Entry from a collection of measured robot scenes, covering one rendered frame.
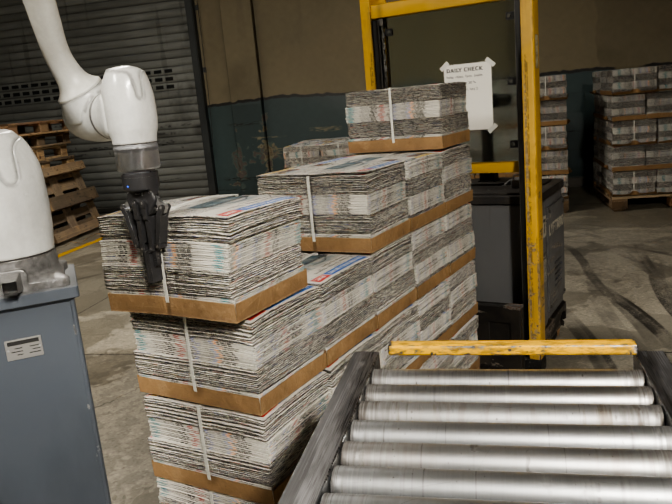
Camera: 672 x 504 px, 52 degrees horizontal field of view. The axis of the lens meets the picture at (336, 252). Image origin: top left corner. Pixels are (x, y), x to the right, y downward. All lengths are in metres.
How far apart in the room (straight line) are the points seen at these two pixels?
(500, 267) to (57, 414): 2.27
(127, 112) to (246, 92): 7.40
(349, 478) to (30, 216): 0.70
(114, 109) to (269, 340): 0.59
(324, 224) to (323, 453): 1.11
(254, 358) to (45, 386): 0.44
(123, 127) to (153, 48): 7.90
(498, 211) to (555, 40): 5.45
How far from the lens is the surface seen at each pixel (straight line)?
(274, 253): 1.55
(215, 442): 1.70
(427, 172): 2.33
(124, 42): 9.52
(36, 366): 1.31
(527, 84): 2.89
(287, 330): 1.60
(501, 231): 3.15
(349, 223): 1.96
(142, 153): 1.45
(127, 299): 1.64
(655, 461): 0.99
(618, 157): 6.84
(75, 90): 1.56
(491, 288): 3.23
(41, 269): 1.30
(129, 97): 1.44
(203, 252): 1.45
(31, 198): 1.29
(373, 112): 2.54
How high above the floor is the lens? 1.28
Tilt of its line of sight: 13 degrees down
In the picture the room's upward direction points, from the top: 5 degrees counter-clockwise
